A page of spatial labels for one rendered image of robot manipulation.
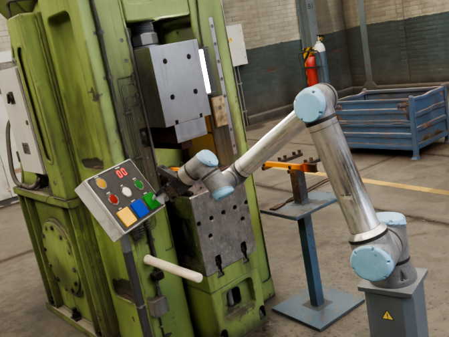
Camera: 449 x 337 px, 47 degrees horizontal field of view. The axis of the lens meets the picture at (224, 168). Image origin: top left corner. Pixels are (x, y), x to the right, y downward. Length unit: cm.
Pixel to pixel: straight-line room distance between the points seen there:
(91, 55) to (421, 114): 441
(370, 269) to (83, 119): 172
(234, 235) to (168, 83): 90
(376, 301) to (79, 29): 179
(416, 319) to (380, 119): 431
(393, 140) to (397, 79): 519
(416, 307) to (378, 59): 969
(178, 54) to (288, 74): 836
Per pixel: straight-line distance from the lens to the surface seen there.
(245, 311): 306
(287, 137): 209
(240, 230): 289
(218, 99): 297
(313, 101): 183
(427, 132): 639
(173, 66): 265
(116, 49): 265
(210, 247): 277
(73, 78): 290
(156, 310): 283
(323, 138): 186
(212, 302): 288
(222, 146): 301
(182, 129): 266
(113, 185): 229
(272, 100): 1066
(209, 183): 215
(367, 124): 643
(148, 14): 278
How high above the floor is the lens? 163
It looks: 13 degrees down
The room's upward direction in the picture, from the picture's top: 11 degrees counter-clockwise
